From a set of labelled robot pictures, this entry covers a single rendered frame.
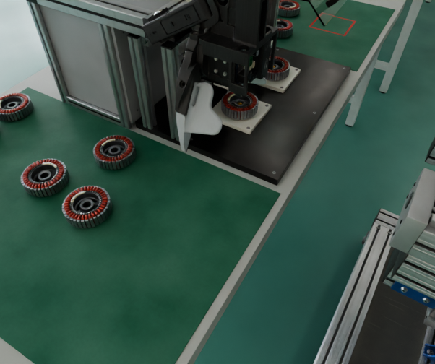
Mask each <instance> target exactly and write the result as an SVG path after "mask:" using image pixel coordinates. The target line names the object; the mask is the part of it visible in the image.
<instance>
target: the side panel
mask: <svg viewBox="0 0 435 364"><path fill-rule="evenodd" d="M27 5H28V7H29V9H30V13H31V15H32V18H33V21H34V23H35V27H36V29H37V31H38V35H39V38H40V41H41V43H42V46H43V49H44V51H45V54H46V58H47V59H48V63H49V66H50V68H51V71H52V74H53V77H54V79H55V82H56V86H57V87H58V90H59V94H60V96H61V99H62V102H64V103H67V104H70V105H72V106H74V107H76V108H79V109H81V110H84V111H86V112H88V113H91V114H93V115H95V116H98V117H100V118H103V119H105V120H107V121H110V122H112V123H114V124H117V125H119V126H122V127H126V129H130V128H131V126H134V125H135V124H134V123H130V120H129V114H128V110H127V106H126V100H125V96H124V90H123V86H122V82H121V75H120V72H119V65H118V61H117V58H116V52H115V48H114V44H113V38H112V34H111V27H109V26H107V25H103V24H100V23H97V22H93V21H90V20H88V19H84V18H81V17H77V16H74V15H72V14H67V13H65V12H61V11H58V10H55V9H52V8H49V7H46V6H42V5H39V4H34V3H32V2H29V1H27Z"/></svg>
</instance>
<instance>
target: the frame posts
mask: <svg viewBox="0 0 435 364"><path fill-rule="evenodd" d="M279 3H280V0H269V6H268V13H267V25H269V26H272V27H277V16H278V9H279ZM127 37H128V41H129V49H130V54H131V58H132V66H133V70H134V78H135V82H136V86H137V94H138V98H139V106H140V110H141V115H142V123H143V126H144V127H145V128H146V127H147V126H148V129H153V126H156V125H157V121H156V116H155V106H154V101H153V96H152V86H151V81H150V71H149V66H148V60H147V50H146V46H145V45H143V42H142V36H139V35H135V34H132V33H129V34H128V35H127ZM160 47H161V53H162V60H163V72H164V79H165V91H166V98H167V105H168V117H169V124H170V131H171V138H172V139H175V138H176V140H177V141H179V136H178V129H177V124H176V110H175V104H176V84H177V79H178V74H179V71H180V66H179V56H178V43H174V42H172V41H169V40H167V41H166V42H164V43H163V44H162V45H161V46H160Z"/></svg>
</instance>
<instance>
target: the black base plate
mask: <svg viewBox="0 0 435 364"><path fill-rule="evenodd" d="M275 56H277V57H281V58H283V59H285V60H287V61H288V62H289V63H290V66H292V67H295V68H298V69H300V70H301V72H300V73H299V75H298V76H297V77H296V78H295V79H294V80H293V82H292V83H291V84H290V86H289V87H288V88H287V90H286V91H285V92H284V93H281V92H278V91H275V90H271V89H269V88H266V87H262V86H259V85H257V84H252V83H248V89H247V92H250V93H252V94H253V95H255V96H256V97H257V98H258V100H259V101H262V102H264V103H268V104H270V105H272V107H271V109H270V110H269V111H268V113H267V114H266V115H265V117H264V118H263V119H262V120H261V121H260V122H259V124H258V125H257V126H256V128H255V129H254V130H253V132H252V133H250V134H247V133H244V132H242V131H239V130H236V129H233V128H231V127H229V126H226V125H222V129H221V130H220V132H219V133H218V134H216V135H208V134H195V133H191V139H190V142H189V147H188V149H189V150H192V151H194V152H197V153H199V154H201V155H204V156H206V157H209V158H211V159H213V160H217V161H218V162H220V163H223V164H226V165H228V166H231V167H232V168H235V169H237V170H240V171H243V172H245V173H248V174H249V175H252V176H255V177H257V178H260V179H262V180H264V181H266V182H269V183H272V184H274V185H276V186H277V185H278V184H279V182H280V180H281V178H282V177H283V176H284V174H285V172H286V171H287V169H288V168H289V166H290V164H291V163H292V162H293V160H294V158H295V157H296V155H297V154H298V152H299V151H300V149H301V148H302V146H303V144H304V143H305V141H306V140H307V138H308V137H309V135H310V133H311V132H312V131H313V129H314V127H315V126H316V124H317V123H318V121H319V119H320V118H321V117H322V115H323V113H324V112H325V111H326V109H327V107H328V105H329V104H330V103H331V101H332V99H333V98H334V96H335V95H336V93H337V91H338V90H339V89H340V87H341V86H342V84H343V82H344V81H345V79H346V78H347V76H348V75H349V73H350V70H351V67H348V66H343V65H341V64H336V63H333V62H330V61H325V60H323V59H320V58H315V57H312V56H307V55H305V54H302V53H297V52H294V51H289V50H287V49H284V48H279V47H276V49H275ZM212 87H213V90H214V96H213V99H212V108H214V107H215V106H216V105H217V104H218V103H219V102H220V101H221V99H222V97H223V96H224V94H226V90H227V89H225V88H222V87H218V86H216V85H214V83H213V82H212ZM154 106H155V116H156V121H157V125H156V126H153V129H148V126H147V127H146V128H145V127H144V126H143V123H142V117H140V118H139V119H138V120H136V121H135V124H136V127H137V128H138V129H141V130H143V131H146V132H149V133H151V134H154V135H155V136H158V137H161V138H163V139H166V140H168V141H170V142H173V143H175V144H178V145H180V141H177V140H176V138H175V139H172V138H171V131H170V124H169V117H168V105H167V98H166V96H165V97H164V98H162V99H161V100H160V101H159V102H158V103H156V104H155V105H154Z"/></svg>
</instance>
